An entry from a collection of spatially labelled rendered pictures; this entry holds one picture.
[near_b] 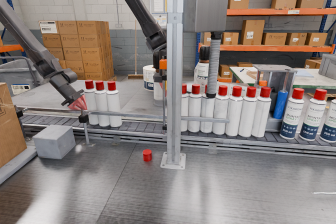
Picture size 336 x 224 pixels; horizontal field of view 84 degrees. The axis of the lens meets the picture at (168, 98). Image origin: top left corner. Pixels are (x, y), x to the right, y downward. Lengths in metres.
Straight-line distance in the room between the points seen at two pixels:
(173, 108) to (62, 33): 3.86
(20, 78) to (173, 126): 2.65
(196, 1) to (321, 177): 0.69
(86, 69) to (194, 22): 3.83
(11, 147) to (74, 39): 3.50
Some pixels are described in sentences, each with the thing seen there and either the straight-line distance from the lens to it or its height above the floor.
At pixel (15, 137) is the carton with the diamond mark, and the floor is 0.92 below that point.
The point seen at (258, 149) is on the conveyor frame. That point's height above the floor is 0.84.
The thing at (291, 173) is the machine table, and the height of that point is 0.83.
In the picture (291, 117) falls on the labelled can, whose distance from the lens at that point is 0.85.
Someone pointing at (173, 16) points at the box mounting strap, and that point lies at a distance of 0.55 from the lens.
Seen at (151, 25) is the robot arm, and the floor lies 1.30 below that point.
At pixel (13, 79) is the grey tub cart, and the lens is 3.14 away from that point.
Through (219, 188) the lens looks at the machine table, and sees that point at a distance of 0.67.
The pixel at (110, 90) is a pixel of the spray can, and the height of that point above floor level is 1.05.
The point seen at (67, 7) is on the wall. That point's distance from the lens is 6.05.
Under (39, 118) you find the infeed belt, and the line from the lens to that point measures 1.11.
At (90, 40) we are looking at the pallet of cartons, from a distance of 4.12.
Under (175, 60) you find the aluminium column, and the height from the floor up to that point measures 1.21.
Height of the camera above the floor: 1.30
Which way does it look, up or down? 21 degrees down
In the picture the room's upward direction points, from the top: straight up
